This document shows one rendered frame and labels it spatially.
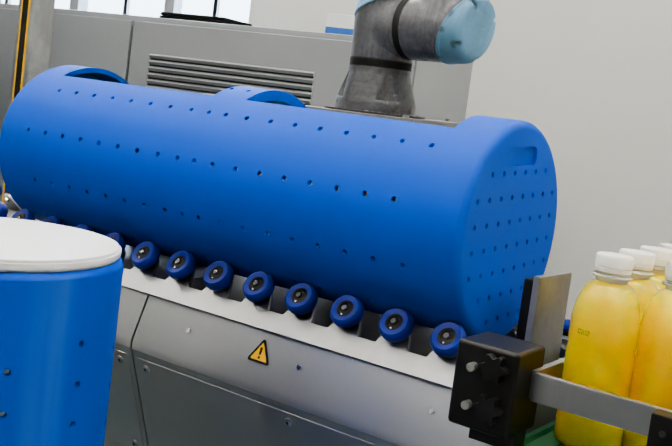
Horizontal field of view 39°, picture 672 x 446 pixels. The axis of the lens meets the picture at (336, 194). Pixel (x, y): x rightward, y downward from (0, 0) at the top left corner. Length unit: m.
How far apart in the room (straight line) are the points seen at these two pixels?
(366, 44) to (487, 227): 0.68
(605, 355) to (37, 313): 0.57
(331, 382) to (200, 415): 0.25
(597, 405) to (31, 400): 0.55
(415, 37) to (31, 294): 0.94
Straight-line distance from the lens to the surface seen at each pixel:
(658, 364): 1.06
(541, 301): 1.19
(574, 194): 4.05
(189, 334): 1.40
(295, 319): 1.29
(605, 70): 4.04
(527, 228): 1.28
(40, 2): 2.40
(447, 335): 1.17
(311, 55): 3.06
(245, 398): 1.33
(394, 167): 1.17
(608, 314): 1.03
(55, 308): 0.99
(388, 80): 1.76
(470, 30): 1.68
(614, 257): 1.04
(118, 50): 3.50
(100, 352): 1.06
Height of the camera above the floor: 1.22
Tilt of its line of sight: 5 degrees down
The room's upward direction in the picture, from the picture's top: 7 degrees clockwise
